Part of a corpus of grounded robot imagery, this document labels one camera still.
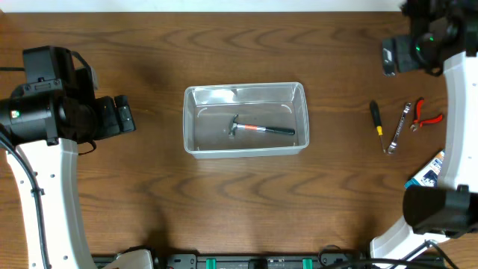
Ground silver combination wrench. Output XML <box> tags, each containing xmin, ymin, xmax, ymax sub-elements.
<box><xmin>387</xmin><ymin>102</ymin><xmax>412</xmax><ymax>155</ymax></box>

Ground blue white small box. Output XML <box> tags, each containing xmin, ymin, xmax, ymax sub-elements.
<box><xmin>404</xmin><ymin>150</ymin><xmax>444</xmax><ymax>188</ymax></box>

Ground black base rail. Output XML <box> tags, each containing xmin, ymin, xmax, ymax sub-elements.
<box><xmin>93</xmin><ymin>250</ymin><xmax>446</xmax><ymax>269</ymax></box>

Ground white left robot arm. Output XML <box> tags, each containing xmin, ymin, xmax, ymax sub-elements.
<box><xmin>1</xmin><ymin>67</ymin><xmax>136</xmax><ymax>268</ymax></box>

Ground clear plastic container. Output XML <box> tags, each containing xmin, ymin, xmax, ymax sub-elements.
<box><xmin>183</xmin><ymin>82</ymin><xmax>310</xmax><ymax>159</ymax></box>

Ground claw hammer black orange handle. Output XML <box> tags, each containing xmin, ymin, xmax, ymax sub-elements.
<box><xmin>228</xmin><ymin>114</ymin><xmax>296</xmax><ymax>137</ymax></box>

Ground black yellow screwdriver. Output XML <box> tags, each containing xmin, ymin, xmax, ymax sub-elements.
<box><xmin>370</xmin><ymin>100</ymin><xmax>385</xmax><ymax>152</ymax></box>

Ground red black pliers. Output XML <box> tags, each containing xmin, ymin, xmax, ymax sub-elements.
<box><xmin>410</xmin><ymin>97</ymin><xmax>444</xmax><ymax>132</ymax></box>

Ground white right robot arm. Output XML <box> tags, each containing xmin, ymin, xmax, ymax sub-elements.
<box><xmin>367</xmin><ymin>0</ymin><xmax>477</xmax><ymax>268</ymax></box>

